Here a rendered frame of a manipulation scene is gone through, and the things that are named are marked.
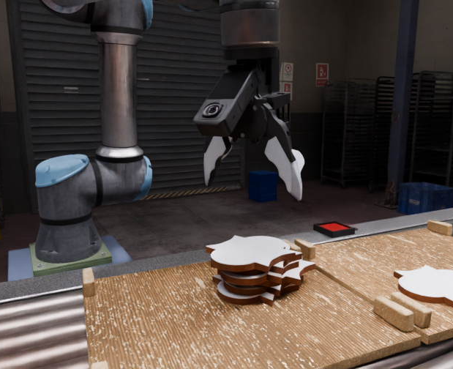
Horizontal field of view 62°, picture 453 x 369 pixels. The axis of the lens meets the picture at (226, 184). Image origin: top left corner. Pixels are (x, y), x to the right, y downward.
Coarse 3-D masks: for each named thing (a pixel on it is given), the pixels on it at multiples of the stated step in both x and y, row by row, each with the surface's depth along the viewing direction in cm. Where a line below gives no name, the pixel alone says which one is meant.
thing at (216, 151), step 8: (216, 136) 53; (216, 144) 54; (224, 144) 53; (208, 152) 55; (216, 152) 54; (224, 152) 53; (208, 160) 55; (216, 160) 55; (208, 168) 56; (216, 168) 56; (208, 176) 56; (208, 184) 58
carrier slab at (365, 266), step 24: (360, 240) 87; (384, 240) 87; (408, 240) 87; (432, 240) 87; (336, 264) 73; (360, 264) 73; (384, 264) 73; (408, 264) 73; (432, 264) 73; (360, 288) 63; (384, 288) 63; (432, 312) 55; (432, 336) 50
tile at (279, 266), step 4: (288, 248) 65; (296, 252) 63; (296, 256) 62; (300, 256) 63; (288, 260) 61; (292, 260) 62; (296, 260) 62; (276, 264) 58; (280, 264) 58; (284, 264) 60; (272, 268) 58; (276, 268) 57; (280, 268) 57; (232, 272) 58; (236, 272) 57; (240, 272) 57; (244, 272) 57; (248, 272) 57; (252, 272) 57; (256, 272) 57; (260, 272) 57; (264, 272) 58; (276, 272) 58; (280, 272) 57
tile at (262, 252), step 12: (228, 240) 65; (240, 240) 65; (252, 240) 65; (264, 240) 65; (276, 240) 65; (216, 252) 60; (228, 252) 60; (240, 252) 60; (252, 252) 60; (264, 252) 60; (276, 252) 60; (288, 252) 60; (216, 264) 56; (228, 264) 55; (240, 264) 55; (252, 264) 56; (264, 264) 55
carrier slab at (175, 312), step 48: (96, 288) 63; (144, 288) 63; (192, 288) 63; (336, 288) 63; (96, 336) 49; (144, 336) 49; (192, 336) 49; (240, 336) 49; (288, 336) 49; (336, 336) 49; (384, 336) 49
